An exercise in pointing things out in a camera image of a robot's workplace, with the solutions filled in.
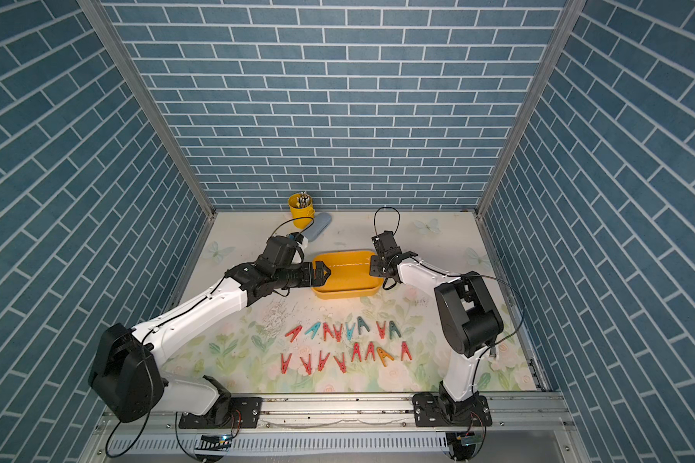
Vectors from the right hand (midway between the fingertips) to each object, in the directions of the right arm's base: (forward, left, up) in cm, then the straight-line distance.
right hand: (380, 266), depth 98 cm
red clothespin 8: (-33, +19, -5) cm, 38 cm away
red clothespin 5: (-31, +9, -6) cm, 33 cm away
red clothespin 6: (-27, +6, -5) cm, 28 cm away
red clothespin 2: (-22, +15, -5) cm, 27 cm away
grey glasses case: (+20, +24, -1) cm, 32 cm away
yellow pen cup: (+19, +30, +6) cm, 36 cm away
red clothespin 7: (-27, +1, -5) cm, 27 cm away
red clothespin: (-23, +12, -5) cm, 26 cm away
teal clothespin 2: (-22, +20, -5) cm, 30 cm away
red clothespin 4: (-23, +25, -6) cm, 35 cm away
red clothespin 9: (-31, +15, -5) cm, 35 cm away
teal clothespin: (-19, +5, -5) cm, 20 cm away
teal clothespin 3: (-19, -5, -5) cm, 21 cm away
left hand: (-12, +15, +11) cm, 23 cm away
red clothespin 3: (-20, -2, -5) cm, 21 cm away
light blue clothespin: (-21, +8, -6) cm, 24 cm away
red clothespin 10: (-33, +26, -6) cm, 42 cm away
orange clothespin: (-28, -2, -5) cm, 29 cm away
